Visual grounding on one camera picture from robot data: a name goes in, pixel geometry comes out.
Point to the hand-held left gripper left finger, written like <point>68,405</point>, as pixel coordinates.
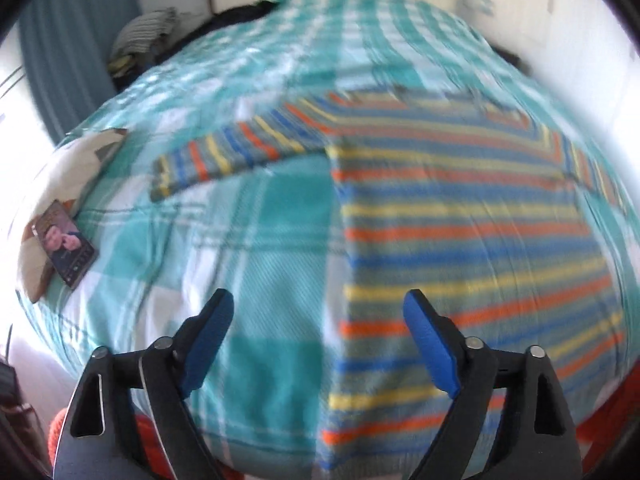
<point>212,330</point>

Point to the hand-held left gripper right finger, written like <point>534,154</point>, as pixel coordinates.
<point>430,340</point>

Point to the multicolour striped sweater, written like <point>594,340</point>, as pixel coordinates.
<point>450,210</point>

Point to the striped clothes pile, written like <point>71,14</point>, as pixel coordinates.
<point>142,30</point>

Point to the teal white checked blanket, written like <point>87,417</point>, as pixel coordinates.
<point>260,240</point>

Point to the smartphone with lit screen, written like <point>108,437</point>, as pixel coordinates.
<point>62,245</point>

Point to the small patterned pillow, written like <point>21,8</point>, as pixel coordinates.
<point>65,175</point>

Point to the yellow green garment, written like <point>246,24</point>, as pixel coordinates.
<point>118,64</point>

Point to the dark nightstand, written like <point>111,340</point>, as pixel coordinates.
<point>510,57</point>

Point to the black garment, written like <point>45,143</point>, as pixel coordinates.
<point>235,14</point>

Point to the blue curtain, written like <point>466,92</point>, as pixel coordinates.
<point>65,35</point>

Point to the white wall outlet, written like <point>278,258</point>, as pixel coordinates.
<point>477,2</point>

